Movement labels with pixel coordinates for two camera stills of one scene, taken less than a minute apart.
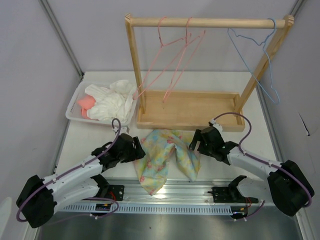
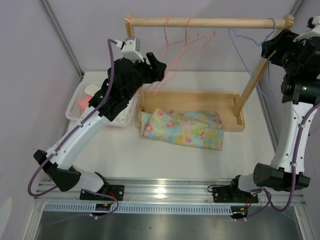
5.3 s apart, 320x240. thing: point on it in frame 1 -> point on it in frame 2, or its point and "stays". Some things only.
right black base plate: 230,194 stays
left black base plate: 115,192 stays
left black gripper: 139,152 -> 158,68
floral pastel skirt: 156,147 -> 198,129
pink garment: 86,102 stays
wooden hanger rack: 198,112 stays
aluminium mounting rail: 199,191 stays
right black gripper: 197,137 -> 269,46
